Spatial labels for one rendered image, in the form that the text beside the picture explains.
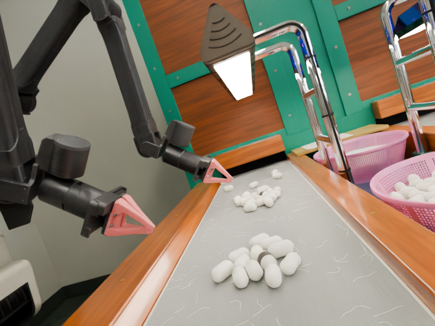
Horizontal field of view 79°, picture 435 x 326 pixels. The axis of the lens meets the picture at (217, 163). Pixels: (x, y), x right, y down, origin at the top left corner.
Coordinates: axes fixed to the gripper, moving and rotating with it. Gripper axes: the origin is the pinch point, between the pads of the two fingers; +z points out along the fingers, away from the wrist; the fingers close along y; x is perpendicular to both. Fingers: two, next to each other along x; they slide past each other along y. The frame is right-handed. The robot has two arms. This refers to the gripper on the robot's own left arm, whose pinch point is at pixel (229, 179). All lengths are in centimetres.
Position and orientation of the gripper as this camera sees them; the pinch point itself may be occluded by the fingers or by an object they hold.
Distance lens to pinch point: 74.4
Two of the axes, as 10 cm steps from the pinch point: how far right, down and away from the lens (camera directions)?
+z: 9.2, 3.9, -0.7
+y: 1.4, -1.5, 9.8
